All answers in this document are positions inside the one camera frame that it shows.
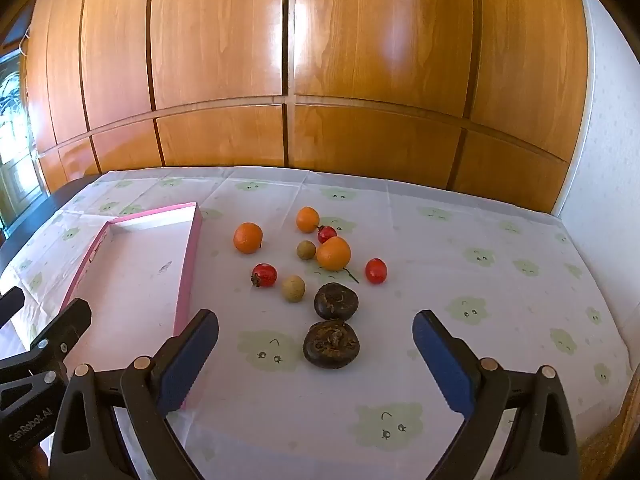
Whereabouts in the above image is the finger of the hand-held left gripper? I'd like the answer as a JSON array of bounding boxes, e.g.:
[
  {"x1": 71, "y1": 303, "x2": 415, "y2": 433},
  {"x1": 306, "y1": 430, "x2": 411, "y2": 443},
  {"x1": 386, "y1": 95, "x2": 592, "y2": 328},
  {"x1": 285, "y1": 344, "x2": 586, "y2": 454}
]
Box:
[
  {"x1": 0, "y1": 286, "x2": 26, "y2": 328},
  {"x1": 27, "y1": 298, "x2": 93, "y2": 366}
]

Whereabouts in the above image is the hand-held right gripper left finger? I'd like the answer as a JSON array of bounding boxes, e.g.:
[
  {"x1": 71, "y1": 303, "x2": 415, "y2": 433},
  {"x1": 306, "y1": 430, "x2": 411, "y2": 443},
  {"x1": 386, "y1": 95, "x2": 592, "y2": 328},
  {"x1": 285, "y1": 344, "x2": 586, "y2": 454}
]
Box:
[{"x1": 48, "y1": 308, "x2": 220, "y2": 480}]

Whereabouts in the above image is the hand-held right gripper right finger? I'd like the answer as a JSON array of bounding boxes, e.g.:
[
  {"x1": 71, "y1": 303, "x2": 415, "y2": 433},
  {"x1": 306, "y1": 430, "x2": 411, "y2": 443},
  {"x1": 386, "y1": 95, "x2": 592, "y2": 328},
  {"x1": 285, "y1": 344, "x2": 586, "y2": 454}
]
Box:
[{"x1": 411, "y1": 310, "x2": 581, "y2": 480}]

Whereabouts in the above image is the pink shallow box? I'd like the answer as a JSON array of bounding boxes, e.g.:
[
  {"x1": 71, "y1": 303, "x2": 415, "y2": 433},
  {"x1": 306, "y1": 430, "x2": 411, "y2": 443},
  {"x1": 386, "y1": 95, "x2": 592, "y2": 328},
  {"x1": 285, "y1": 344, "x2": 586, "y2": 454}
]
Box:
[{"x1": 59, "y1": 202, "x2": 203, "y2": 411}]

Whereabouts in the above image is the small orange tangerine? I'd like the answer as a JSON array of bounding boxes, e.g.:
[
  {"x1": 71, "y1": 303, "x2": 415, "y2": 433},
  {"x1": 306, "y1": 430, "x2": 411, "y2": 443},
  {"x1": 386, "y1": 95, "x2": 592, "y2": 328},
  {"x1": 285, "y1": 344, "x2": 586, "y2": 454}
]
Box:
[{"x1": 296, "y1": 207, "x2": 321, "y2": 234}]

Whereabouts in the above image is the white printed tablecloth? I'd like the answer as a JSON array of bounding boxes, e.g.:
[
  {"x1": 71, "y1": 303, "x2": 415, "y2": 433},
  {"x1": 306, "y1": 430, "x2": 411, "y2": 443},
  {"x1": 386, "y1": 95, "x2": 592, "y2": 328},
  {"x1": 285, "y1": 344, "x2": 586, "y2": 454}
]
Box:
[{"x1": 0, "y1": 166, "x2": 632, "y2": 480}]

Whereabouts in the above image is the glass window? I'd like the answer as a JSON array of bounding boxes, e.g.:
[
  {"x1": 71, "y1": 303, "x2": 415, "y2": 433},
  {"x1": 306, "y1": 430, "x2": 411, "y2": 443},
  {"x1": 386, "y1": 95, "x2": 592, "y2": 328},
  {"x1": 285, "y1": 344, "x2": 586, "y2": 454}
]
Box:
[{"x1": 0, "y1": 45, "x2": 43, "y2": 231}]

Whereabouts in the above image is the wooden wardrobe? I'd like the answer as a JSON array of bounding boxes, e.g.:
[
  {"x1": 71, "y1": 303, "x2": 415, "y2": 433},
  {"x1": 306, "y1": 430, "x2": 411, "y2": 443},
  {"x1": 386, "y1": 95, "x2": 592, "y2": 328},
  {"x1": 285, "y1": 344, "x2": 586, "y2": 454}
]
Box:
[{"x1": 20, "y1": 0, "x2": 591, "y2": 216}]

